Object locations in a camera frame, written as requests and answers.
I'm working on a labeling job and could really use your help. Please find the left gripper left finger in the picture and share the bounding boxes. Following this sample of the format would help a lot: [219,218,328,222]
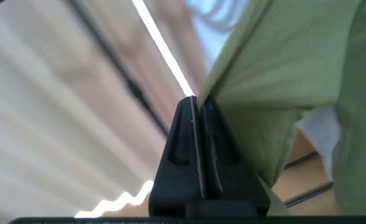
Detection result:
[148,95,206,218]

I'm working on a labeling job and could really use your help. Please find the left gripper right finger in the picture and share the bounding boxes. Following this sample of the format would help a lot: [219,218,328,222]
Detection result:
[200,98,271,218]

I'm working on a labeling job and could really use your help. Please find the green garment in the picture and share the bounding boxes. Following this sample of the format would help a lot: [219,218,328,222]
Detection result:
[197,0,366,217]

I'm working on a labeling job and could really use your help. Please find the pale grey shorts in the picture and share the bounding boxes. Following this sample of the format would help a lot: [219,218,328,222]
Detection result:
[185,0,341,181]

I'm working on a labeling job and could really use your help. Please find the black clothes rack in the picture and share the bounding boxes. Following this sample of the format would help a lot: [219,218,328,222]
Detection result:
[0,0,335,208]

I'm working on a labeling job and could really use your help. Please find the beige curtain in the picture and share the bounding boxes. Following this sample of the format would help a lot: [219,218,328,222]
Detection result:
[0,0,209,218]

